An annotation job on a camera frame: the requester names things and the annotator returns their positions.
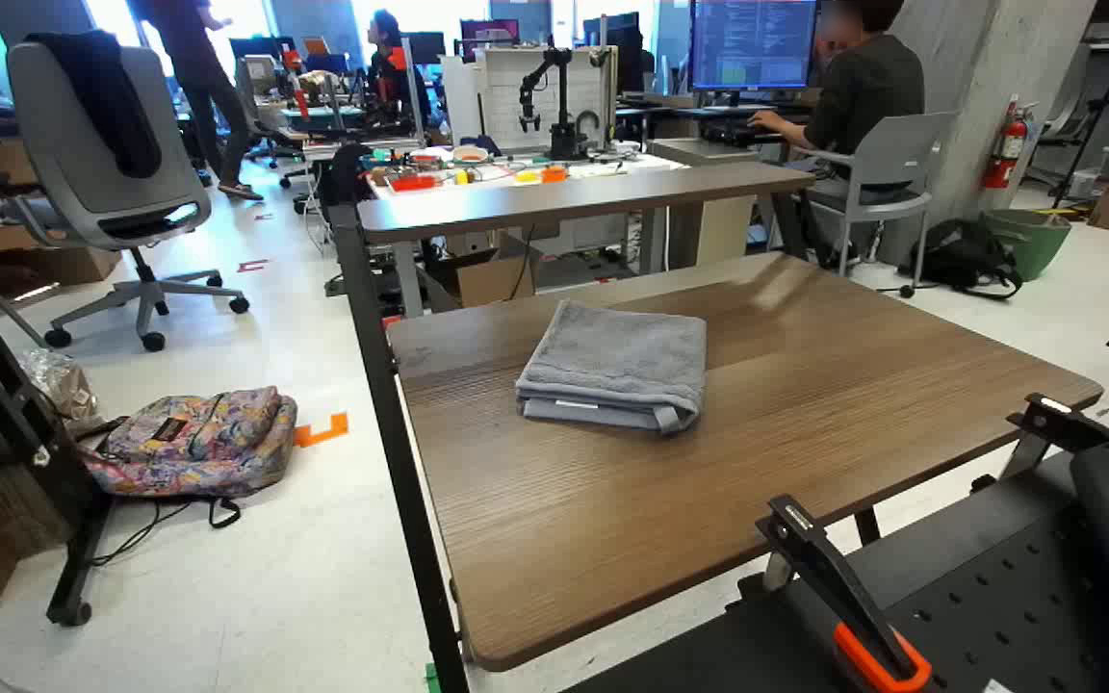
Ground clear plastic bag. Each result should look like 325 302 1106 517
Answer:
19 347 105 436

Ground person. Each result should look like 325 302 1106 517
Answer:
747 0 927 186
130 0 266 202
366 9 432 128

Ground black stand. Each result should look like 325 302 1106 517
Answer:
0 248 116 629

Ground brown table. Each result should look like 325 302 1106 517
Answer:
356 161 816 320

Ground black clamp with orange handle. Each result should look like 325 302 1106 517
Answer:
755 495 934 693

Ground green bin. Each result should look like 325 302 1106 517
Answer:
982 208 1073 283

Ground grey folded cloth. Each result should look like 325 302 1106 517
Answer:
515 299 709 435

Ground black metal clamp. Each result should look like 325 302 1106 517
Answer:
1000 392 1109 482

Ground black backpack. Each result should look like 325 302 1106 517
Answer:
899 218 1024 302

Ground grey office chair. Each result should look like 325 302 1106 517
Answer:
6 35 251 353

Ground red fire extinguisher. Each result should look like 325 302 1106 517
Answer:
982 93 1040 191

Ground monitor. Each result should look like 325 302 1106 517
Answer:
688 0 819 94

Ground white panel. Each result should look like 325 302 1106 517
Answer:
475 45 619 155

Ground black metal post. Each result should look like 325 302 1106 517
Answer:
327 201 471 693

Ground dark jacket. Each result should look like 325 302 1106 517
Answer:
26 30 164 180

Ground grey plastic chair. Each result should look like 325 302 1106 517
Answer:
793 110 961 300

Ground colourful patterned backpack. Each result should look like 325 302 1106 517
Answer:
81 386 298 501

